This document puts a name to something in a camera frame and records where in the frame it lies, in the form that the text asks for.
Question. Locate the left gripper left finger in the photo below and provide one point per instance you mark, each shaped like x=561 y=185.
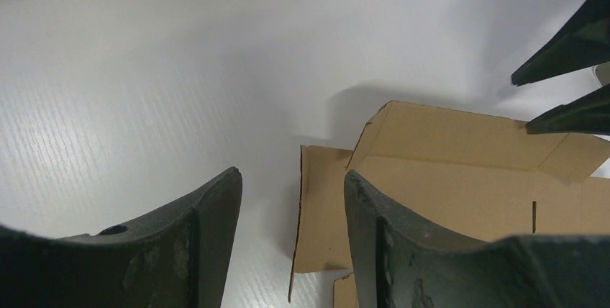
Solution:
x=174 y=256

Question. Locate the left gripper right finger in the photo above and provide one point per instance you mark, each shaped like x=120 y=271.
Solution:
x=402 y=259

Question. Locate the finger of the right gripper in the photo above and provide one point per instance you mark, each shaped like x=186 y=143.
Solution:
x=582 y=42
x=588 y=115

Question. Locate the brown cardboard box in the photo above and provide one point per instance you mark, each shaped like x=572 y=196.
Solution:
x=481 y=176

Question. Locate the small pink white stapler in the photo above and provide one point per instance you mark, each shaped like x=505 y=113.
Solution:
x=602 y=74

